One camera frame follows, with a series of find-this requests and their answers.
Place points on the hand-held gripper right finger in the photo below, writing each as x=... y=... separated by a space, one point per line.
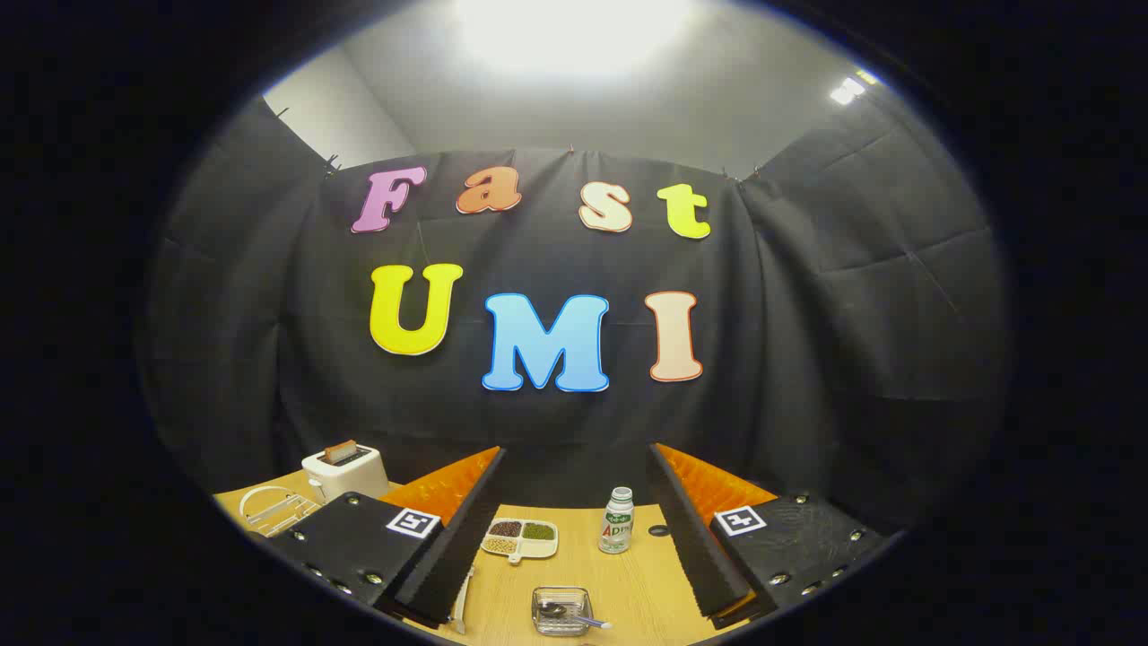
x=700 y=556

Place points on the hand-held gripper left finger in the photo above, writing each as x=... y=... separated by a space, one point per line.
x=448 y=556

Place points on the white divided dish with beans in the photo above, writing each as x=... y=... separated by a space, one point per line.
x=525 y=547

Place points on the white drink bottle green cap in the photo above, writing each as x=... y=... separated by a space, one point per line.
x=616 y=529

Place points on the white toaster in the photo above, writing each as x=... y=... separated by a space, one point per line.
x=350 y=475

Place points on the brown toast slice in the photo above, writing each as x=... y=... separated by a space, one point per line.
x=339 y=450

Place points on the black backdrop cloth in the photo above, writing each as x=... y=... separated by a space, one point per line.
x=807 y=314

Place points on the small ceiling light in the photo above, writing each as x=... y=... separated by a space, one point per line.
x=847 y=90

